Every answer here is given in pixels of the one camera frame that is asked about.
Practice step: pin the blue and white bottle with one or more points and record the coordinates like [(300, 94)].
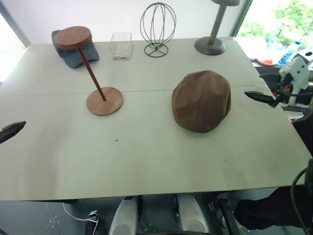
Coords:
[(289, 54)]

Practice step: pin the black table leg bracket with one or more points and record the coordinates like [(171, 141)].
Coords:
[(223, 210)]

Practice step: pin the brown cap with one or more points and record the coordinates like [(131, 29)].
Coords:
[(201, 101)]

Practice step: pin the grey rounded robot cover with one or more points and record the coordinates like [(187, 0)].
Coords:
[(192, 213), (123, 215)]

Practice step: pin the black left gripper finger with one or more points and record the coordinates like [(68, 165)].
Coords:
[(11, 131)]

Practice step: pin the red bowl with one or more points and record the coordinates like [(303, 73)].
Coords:
[(265, 61)]

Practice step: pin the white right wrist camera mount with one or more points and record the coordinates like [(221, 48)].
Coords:
[(294, 71)]

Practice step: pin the clear plastic box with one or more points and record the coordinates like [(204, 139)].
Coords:
[(121, 44)]

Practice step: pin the black rounded dark shape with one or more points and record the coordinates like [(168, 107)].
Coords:
[(269, 210)]

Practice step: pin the blue denim cap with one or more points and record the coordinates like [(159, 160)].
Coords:
[(71, 58)]

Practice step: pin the brown wooden hat stand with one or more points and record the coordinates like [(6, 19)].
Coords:
[(72, 38)]

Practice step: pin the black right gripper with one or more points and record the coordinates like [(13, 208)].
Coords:
[(286, 91)]

